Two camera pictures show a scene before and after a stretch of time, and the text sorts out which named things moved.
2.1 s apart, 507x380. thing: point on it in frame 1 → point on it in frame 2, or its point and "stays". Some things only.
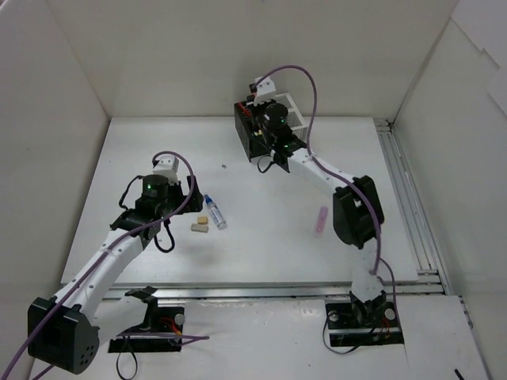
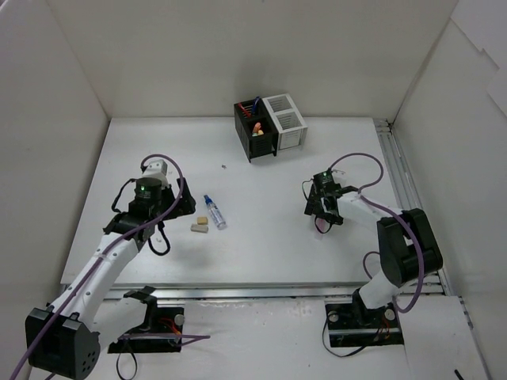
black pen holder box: x=253 y=138 stays
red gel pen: x=245 y=111 stays
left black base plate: x=170 y=319 stays
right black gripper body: x=245 y=129 → x=317 y=205
